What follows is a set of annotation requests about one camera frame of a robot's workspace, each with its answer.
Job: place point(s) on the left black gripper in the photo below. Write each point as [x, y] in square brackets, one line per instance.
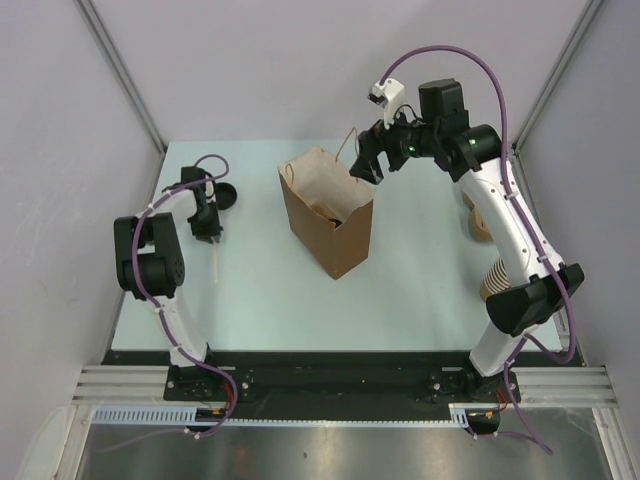
[214, 229]

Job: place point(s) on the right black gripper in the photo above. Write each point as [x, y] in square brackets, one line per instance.
[371, 142]

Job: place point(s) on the black plastic cup lid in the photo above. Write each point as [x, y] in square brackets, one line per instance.
[225, 195]

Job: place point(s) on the brown paper takeout bag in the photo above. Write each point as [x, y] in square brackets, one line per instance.
[316, 186]

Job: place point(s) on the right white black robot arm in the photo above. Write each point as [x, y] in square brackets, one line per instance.
[540, 282]

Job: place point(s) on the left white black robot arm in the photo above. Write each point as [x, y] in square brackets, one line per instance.
[150, 264]

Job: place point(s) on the white paper straw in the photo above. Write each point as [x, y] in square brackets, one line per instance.
[214, 263]

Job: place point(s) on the brown pulp cup carrier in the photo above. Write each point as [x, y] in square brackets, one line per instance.
[477, 227]

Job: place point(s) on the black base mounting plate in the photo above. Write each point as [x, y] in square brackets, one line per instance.
[347, 387]

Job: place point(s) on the stack of paper cups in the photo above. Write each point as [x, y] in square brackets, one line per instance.
[495, 281]

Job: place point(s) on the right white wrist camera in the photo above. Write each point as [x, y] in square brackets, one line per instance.
[389, 95]

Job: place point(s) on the aluminium frame rail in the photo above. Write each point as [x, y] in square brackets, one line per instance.
[540, 387]

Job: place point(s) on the white slotted cable duct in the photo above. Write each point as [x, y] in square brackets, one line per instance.
[162, 415]

